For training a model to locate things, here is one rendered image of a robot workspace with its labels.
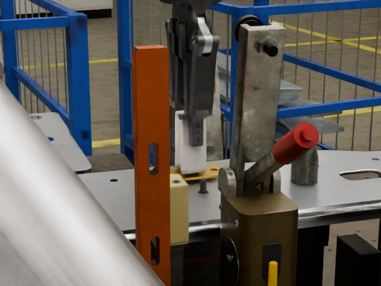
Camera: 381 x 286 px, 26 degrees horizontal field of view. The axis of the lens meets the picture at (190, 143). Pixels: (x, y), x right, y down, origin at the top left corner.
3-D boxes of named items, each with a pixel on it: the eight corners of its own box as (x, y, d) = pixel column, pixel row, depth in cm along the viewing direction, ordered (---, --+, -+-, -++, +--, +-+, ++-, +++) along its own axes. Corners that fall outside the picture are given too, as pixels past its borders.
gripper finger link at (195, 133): (200, 101, 95) (208, 106, 92) (200, 143, 96) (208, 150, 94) (187, 102, 95) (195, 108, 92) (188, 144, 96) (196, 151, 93)
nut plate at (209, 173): (217, 166, 102) (217, 156, 101) (228, 176, 98) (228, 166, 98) (152, 172, 99) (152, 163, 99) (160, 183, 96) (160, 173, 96)
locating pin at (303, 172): (309, 187, 100) (312, 135, 99) (321, 196, 98) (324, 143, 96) (286, 190, 100) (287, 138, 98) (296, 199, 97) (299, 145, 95)
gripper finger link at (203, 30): (203, 3, 93) (218, 4, 88) (204, 49, 94) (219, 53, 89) (182, 3, 92) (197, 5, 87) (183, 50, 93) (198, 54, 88)
